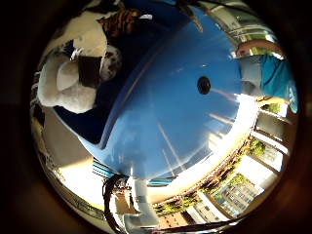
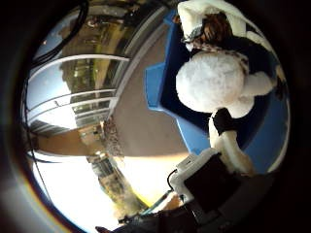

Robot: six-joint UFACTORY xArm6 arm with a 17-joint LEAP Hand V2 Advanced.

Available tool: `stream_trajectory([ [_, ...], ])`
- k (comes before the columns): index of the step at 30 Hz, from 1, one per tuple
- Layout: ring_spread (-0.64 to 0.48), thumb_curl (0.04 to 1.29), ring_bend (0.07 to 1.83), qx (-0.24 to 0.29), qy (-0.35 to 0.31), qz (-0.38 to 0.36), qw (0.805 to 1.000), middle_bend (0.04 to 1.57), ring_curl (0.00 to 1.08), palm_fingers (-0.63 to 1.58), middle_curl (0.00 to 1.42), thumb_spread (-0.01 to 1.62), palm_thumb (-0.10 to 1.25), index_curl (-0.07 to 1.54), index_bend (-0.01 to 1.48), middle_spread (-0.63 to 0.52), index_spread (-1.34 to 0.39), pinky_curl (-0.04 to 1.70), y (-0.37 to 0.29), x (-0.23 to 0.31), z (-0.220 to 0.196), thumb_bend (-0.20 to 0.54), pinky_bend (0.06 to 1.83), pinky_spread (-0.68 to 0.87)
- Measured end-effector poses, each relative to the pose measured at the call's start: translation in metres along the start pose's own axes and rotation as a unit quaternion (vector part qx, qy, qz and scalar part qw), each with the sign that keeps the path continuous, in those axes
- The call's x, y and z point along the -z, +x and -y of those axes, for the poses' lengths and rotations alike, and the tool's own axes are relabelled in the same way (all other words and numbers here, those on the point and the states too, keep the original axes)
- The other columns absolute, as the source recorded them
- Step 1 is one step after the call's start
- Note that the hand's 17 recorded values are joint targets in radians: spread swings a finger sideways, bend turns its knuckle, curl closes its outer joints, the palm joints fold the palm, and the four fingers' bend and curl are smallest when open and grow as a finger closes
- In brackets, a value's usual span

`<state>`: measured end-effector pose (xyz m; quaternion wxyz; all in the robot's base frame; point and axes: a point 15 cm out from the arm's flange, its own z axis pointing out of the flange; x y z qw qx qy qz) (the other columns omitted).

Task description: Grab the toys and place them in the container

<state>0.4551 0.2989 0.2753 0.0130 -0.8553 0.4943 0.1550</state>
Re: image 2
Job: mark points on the white plush toy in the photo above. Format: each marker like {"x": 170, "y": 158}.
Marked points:
{"x": 210, "y": 82}

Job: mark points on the tiger striped plush toy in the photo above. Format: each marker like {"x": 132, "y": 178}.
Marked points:
{"x": 215, "y": 27}

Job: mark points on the blue plastic container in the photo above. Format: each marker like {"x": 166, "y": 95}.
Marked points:
{"x": 154, "y": 87}

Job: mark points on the white window frame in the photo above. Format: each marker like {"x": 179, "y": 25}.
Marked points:
{"x": 97, "y": 57}

